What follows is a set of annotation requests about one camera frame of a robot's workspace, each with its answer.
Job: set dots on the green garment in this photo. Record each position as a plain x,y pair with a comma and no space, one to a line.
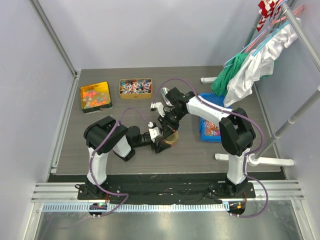
219,85

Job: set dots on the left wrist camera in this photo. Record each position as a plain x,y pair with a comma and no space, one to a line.
154,131

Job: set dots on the gold tin of star candies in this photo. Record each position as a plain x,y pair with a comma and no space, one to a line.
95,97

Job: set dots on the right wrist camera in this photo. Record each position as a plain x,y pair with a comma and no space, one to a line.
159,107

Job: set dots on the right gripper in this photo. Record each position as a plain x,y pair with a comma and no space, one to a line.
167,127

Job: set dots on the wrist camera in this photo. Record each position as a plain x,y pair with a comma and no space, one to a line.
154,131
159,107

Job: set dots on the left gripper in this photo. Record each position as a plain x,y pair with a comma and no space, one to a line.
158,147

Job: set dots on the gold tin of lollipops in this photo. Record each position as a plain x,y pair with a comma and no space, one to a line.
137,88

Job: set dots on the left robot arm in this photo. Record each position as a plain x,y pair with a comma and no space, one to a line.
107,135

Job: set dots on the blue plastic bin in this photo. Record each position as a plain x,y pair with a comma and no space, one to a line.
208,131

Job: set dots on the white clothes rack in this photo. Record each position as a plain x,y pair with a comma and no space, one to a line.
294,80

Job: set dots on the beige jar lid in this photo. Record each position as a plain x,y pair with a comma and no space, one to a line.
173,136

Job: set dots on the clear plastic jar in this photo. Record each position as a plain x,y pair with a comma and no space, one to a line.
171,142

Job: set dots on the silver metal scoop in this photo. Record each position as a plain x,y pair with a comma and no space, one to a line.
164,91

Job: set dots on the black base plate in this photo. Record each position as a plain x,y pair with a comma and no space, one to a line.
211,185

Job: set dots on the red white garment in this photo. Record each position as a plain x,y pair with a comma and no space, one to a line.
269,9

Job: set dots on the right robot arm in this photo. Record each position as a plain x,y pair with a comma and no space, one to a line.
236,132

